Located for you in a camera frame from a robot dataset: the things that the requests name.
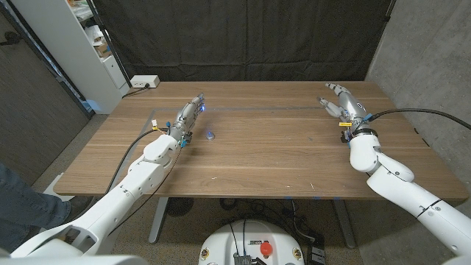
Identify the brown cardboard box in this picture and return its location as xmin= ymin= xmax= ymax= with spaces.
xmin=93 ymin=42 xmax=113 ymax=59

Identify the black curtain backdrop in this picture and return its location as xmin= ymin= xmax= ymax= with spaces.
xmin=91 ymin=0 xmax=397 ymax=82

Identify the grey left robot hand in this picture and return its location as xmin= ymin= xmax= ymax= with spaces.
xmin=168 ymin=93 xmax=206 ymax=147

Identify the person's leg in jeans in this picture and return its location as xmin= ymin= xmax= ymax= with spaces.
xmin=0 ymin=163 xmax=71 ymax=253

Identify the black round floor fan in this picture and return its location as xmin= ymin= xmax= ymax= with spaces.
xmin=165 ymin=197 xmax=195 ymax=217

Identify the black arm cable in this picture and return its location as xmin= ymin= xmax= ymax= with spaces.
xmin=106 ymin=127 xmax=170 ymax=194
xmin=367 ymin=107 xmax=471 ymax=130

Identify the black floor power strip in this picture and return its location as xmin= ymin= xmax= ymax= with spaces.
xmin=307 ymin=241 xmax=327 ymax=265

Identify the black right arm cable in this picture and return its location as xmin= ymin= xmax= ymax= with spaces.
xmin=367 ymin=107 xmax=471 ymax=130

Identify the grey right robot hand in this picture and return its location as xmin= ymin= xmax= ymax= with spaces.
xmin=317 ymin=82 xmax=377 ymax=135

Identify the black door handle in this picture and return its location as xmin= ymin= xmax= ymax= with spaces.
xmin=0 ymin=31 xmax=22 ymax=46

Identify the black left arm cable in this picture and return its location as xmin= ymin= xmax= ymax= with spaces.
xmin=106 ymin=127 xmax=170 ymax=194

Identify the black backdrop stand pole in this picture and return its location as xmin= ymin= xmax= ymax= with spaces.
xmin=85 ymin=0 xmax=132 ymax=88

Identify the white shelf cabinet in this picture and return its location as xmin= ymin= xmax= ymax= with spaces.
xmin=10 ymin=0 xmax=130 ymax=115

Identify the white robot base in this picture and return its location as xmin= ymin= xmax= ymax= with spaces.
xmin=198 ymin=219 xmax=305 ymax=265

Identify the grey table leg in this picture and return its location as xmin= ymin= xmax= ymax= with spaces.
xmin=333 ymin=198 xmax=357 ymax=250
xmin=148 ymin=197 xmax=169 ymax=244

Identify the white power outlet box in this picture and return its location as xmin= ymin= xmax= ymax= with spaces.
xmin=130 ymin=74 xmax=160 ymax=89

